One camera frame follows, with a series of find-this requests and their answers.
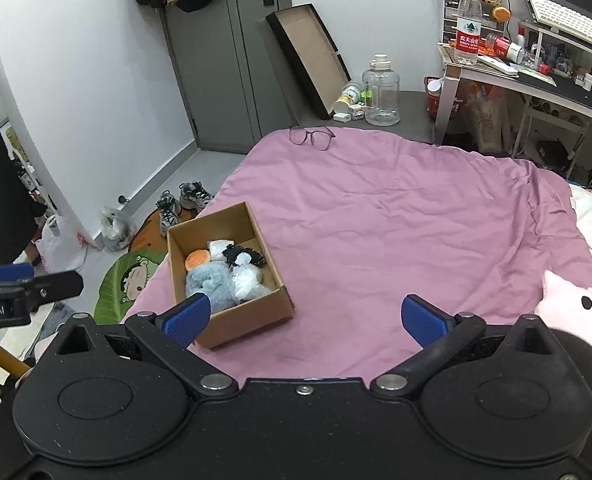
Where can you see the grey sneaker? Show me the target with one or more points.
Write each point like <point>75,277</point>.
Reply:
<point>195,195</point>
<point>168,212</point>

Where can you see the orange plush toy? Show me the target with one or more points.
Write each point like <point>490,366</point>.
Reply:
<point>197,260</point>

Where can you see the beige shopping bag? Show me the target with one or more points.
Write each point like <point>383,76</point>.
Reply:
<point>486,120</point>

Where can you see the white-legged desk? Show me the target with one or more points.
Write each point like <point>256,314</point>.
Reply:
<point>446,100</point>

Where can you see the white keyboard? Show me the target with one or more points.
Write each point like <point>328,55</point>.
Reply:
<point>566,17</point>

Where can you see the pink bed sheet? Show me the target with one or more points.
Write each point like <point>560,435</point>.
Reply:
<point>401,235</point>

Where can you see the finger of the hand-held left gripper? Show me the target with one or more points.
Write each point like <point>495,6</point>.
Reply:
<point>56,286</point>
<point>8,272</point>

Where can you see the white charger plug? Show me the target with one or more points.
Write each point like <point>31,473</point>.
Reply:
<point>342,117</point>
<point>357,111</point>

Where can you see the white plastic bag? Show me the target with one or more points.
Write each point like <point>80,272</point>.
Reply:
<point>58,247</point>

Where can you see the yellow-lidded white jar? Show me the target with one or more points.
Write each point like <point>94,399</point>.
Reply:
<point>348,97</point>

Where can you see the orange floor mat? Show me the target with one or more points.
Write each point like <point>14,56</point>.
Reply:
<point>148,235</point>

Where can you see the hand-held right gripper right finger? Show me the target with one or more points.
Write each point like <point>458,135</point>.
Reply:
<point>421,322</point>

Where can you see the brown cardboard box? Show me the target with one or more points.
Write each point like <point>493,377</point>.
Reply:
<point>248,320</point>

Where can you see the yellow wooden bar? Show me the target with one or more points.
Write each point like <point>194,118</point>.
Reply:
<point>6,357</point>

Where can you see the white desktop drawer organizer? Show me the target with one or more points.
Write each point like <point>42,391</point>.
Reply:
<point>448,20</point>

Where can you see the pink plush pillow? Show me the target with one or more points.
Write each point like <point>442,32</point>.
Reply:
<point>571,305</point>

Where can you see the white plush toy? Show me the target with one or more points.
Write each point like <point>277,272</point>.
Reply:
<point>220,249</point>

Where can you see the red-label water bottle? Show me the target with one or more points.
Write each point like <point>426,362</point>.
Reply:
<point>467,25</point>

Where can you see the white keyboard riser shelf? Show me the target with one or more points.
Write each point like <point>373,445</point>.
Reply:
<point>541,37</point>

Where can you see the grey door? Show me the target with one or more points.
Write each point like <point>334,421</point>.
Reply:
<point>216,85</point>

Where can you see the clear plastic water jug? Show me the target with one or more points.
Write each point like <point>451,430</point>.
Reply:
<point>381,90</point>

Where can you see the red plastic basket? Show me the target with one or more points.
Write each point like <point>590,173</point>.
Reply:
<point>433,100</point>

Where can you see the green cartoon floor mat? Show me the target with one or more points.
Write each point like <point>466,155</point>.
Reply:
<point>121,285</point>

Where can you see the black box under desk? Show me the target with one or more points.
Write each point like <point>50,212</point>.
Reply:
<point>555,155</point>

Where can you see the white cotton pad packet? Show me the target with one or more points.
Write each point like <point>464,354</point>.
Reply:
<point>248,282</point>

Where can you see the dark-framed eyeglasses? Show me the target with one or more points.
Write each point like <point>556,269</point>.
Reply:
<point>302,136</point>

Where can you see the black shallow box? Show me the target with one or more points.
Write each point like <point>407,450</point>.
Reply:
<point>311,55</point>

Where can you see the black lace hair band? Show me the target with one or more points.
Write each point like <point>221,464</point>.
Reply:
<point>236,256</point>

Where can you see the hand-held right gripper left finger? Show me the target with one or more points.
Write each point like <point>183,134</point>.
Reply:
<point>188,317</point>

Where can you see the white remote control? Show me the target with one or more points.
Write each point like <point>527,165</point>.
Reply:
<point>496,66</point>

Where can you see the grey plastic bag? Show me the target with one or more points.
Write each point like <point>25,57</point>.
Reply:
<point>117,230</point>

